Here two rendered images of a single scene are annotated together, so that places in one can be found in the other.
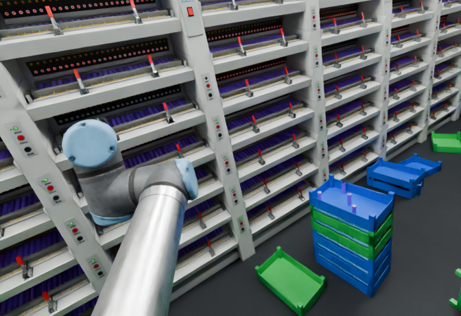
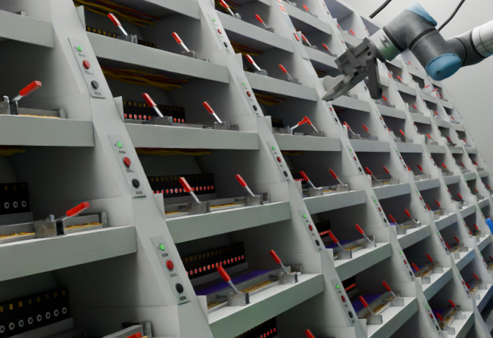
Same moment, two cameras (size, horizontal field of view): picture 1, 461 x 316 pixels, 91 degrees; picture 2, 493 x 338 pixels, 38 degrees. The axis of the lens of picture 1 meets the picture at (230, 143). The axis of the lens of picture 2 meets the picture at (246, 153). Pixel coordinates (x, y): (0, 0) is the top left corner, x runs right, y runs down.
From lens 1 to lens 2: 2.16 m
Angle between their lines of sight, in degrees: 53
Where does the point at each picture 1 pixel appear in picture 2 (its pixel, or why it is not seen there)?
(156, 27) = (282, 40)
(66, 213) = (296, 200)
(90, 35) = (254, 28)
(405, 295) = not seen: outside the picture
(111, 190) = (448, 40)
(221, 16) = (311, 51)
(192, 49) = (308, 70)
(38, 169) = (265, 134)
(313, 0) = not seen: hidden behind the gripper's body
